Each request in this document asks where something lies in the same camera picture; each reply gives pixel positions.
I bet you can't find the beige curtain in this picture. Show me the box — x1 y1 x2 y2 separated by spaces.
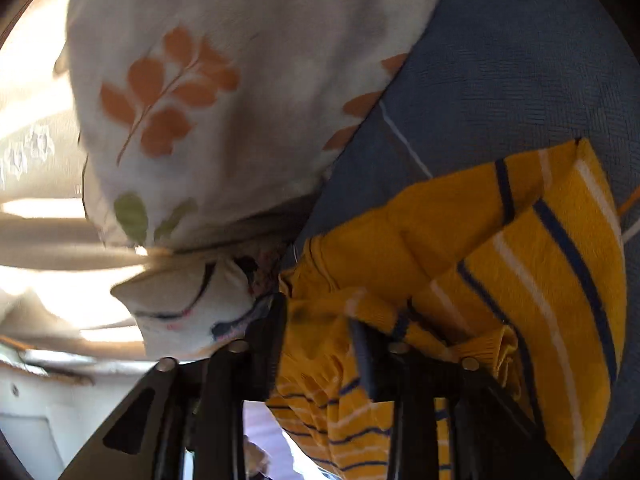
0 0 151 361

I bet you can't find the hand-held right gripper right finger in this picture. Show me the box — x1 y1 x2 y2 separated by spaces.
348 318 576 480

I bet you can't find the blue textured bed sheet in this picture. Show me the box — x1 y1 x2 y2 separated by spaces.
280 0 640 480

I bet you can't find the white patterned cloth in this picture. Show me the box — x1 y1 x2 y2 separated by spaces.
111 255 273 361

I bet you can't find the white leaf-print quilt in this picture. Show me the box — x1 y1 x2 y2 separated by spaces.
65 0 458 253

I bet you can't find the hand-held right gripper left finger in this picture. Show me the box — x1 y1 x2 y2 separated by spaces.
59 294 288 480

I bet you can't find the yellow striped knit garment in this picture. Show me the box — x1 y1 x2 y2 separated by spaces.
265 138 628 480

